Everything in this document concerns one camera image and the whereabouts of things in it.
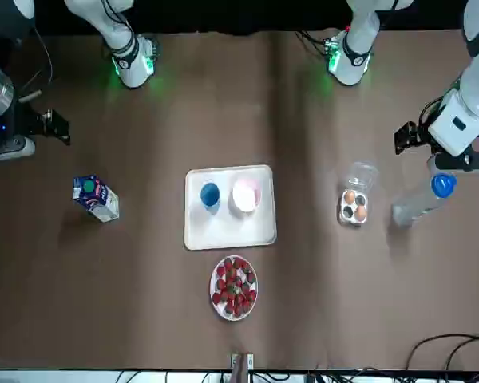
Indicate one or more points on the aluminium frame post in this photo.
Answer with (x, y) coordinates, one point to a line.
(241, 361)

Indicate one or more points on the brown egg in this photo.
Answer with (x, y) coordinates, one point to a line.
(349, 196)
(360, 213)

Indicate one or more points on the clear bottle with blue cap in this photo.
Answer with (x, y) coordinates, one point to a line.
(413, 207)

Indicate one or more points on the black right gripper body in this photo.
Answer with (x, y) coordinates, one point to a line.
(20, 121)

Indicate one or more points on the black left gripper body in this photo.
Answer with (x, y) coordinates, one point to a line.
(426, 137)

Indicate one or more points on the blue plastic cup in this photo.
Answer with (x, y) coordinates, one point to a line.
(210, 195)

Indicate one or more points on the white rectangular tray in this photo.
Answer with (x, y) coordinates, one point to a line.
(227, 235)

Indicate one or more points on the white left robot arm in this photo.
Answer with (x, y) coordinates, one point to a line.
(353, 60)

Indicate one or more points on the pink plastic bowl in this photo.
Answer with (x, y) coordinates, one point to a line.
(246, 196)

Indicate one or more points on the white plate of strawberries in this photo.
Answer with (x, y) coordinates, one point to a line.
(234, 288)

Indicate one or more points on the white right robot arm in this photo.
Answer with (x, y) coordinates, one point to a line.
(129, 64)

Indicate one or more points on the blue white milk carton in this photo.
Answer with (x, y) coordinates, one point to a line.
(97, 199)

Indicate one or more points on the clear plastic egg box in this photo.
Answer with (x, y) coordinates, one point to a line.
(359, 175)

